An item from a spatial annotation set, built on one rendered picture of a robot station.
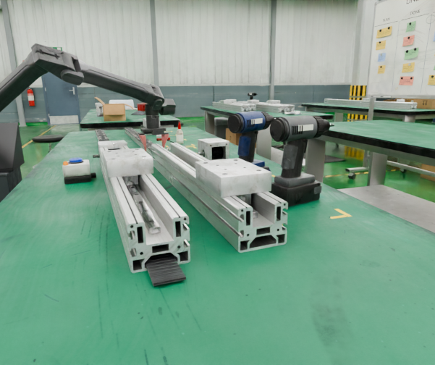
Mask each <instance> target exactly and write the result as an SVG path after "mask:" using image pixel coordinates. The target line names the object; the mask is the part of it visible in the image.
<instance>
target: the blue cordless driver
mask: <svg viewBox="0 0 435 365"><path fill-rule="evenodd" d="M274 119H275V118H274V117H273V116H272V115H270V114H268V113H267V112H259V111H257V112H239V113H235V114H231V115H230V116H229V118H228V122H227V124H228V128H229V130H230V131H231V132H232V133H242V135H241V136H240V139H239V146H238V152H237V155H238V156H239V157H238V158H239V159H242V160H244V161H247V162H249V163H251V164H254V165H256V166H258V167H261V168H263V169H266V170H268V171H271V170H270V169H269V167H268V166H265V162H264V161H261V160H257V159H254V153H255V143H256V141H257V135H258V131H260V130H265V129H267V128H268V127H269V125H270V124H271V122H272V121H273V120H274Z"/></svg>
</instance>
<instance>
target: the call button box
mask: <svg viewBox="0 0 435 365"><path fill-rule="evenodd" d="M67 162H68V165H66V166H64V165H63V166H62V169H63V174H64V184H72V183H87V182H91V178H96V173H95V172H93V173H90V164H89V160H87V159H86V160H82V161H79V162H69V161H67Z"/></svg>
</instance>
